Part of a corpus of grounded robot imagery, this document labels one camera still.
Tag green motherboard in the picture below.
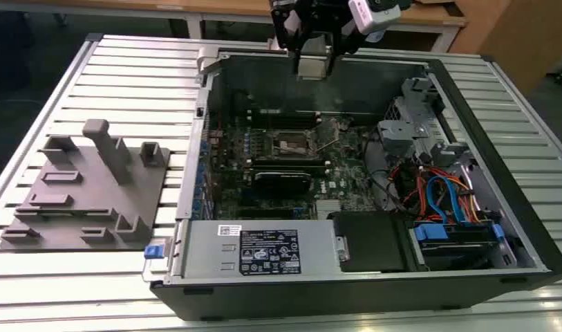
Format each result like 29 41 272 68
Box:
205 112 396 221

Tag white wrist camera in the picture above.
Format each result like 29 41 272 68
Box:
346 0 412 36

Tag grey case latch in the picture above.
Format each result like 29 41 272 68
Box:
197 46 221 75

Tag wooden desk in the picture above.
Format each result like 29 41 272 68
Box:
0 0 469 53

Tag grey parts rack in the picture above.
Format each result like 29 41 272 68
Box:
0 118 173 250

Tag black power supply label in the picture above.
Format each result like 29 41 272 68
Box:
240 228 302 277

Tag silver metal drive cage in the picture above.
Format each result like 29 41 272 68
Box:
376 77 472 163

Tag black expansion slot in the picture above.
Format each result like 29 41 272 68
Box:
240 206 296 213
238 213 313 220

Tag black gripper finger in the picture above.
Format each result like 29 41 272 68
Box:
328 33 344 75
293 33 308 75

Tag black graphics card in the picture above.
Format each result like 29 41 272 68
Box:
253 169 313 194

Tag orange power wires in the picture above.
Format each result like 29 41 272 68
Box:
417 165 489 225

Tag white barcode label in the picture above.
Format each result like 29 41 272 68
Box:
216 223 242 237

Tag blue data wire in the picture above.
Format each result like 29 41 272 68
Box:
426 176 476 228

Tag black plastic shroud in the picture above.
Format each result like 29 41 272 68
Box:
329 210 421 274

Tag blue disk carrier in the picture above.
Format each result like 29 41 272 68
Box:
413 222 505 243

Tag silver CPU chip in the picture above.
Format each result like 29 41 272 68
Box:
297 36 334 82

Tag wooden cabinet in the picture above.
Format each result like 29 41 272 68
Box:
449 0 562 94

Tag black PC case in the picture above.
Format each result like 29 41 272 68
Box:
142 44 562 322

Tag silver power supply unit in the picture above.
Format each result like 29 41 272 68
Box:
169 219 345 279

